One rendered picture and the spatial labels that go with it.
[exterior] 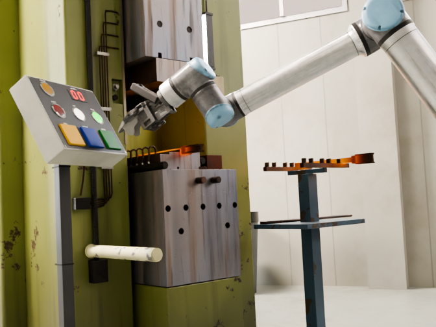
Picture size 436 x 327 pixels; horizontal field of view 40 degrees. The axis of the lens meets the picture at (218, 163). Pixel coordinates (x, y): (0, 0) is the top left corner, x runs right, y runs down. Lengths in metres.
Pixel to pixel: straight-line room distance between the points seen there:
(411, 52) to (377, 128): 3.33
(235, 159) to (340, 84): 2.72
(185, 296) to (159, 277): 0.12
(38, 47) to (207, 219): 0.99
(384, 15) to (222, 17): 1.23
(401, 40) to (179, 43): 1.02
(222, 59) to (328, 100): 2.66
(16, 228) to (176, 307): 0.80
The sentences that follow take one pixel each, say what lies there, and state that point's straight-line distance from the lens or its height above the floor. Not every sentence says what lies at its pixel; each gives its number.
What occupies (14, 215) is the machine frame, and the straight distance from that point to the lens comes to 2.68.
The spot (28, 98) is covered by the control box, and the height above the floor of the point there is 1.13.
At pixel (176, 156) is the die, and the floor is 0.97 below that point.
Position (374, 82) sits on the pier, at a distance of 5.16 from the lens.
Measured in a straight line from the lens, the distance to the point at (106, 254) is 2.18.
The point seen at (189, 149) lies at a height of 1.00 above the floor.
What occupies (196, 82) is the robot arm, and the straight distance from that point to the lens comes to 1.85.
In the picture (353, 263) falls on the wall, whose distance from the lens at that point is 5.31.
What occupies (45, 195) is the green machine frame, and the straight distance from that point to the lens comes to 2.48.
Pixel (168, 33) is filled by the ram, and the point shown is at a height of 1.47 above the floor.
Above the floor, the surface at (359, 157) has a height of 0.94.
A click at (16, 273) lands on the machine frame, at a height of 0.52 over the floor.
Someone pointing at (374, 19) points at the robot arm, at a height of 1.28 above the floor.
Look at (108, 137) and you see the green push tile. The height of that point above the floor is 1.02.
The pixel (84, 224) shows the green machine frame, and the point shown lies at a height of 0.72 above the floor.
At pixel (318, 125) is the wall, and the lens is 5.37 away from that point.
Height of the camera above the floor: 0.78
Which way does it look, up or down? 4 degrees up
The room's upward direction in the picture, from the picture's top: 3 degrees counter-clockwise
